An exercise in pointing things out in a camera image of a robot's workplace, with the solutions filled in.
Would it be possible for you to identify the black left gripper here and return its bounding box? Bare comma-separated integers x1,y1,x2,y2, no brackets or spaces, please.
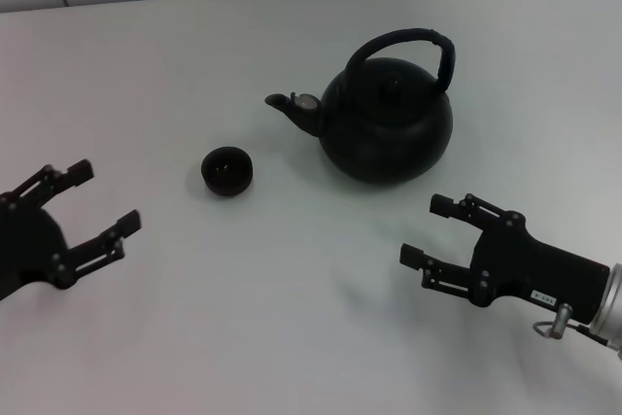
0,158,143,303

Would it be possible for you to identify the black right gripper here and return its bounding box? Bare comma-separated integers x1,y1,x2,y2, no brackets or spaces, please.
398,192,612,325

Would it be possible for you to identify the black iron teapot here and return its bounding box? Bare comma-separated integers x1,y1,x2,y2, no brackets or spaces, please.
264,27,457,187

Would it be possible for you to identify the dark brown teacup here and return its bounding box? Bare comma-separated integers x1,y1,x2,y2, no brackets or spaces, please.
200,145,255,198

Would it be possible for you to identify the right gripper cable with plug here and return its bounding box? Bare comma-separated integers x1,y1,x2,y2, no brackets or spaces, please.
533,303,607,345

